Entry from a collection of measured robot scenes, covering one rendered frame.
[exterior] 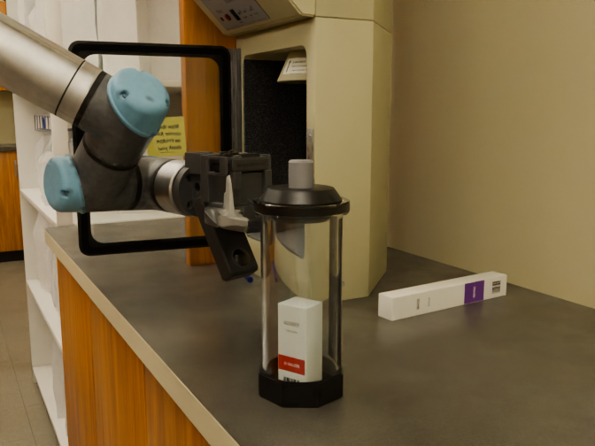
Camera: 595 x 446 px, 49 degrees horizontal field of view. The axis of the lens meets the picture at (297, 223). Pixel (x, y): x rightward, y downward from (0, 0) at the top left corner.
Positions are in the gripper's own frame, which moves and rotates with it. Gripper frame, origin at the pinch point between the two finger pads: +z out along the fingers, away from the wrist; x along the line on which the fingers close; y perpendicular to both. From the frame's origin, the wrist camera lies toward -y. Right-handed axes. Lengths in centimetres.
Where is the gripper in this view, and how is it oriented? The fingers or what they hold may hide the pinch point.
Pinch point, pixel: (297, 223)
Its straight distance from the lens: 74.5
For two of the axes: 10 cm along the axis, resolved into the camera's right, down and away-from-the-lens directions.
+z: 6.8, 1.2, -7.2
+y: 0.0, -9.9, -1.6
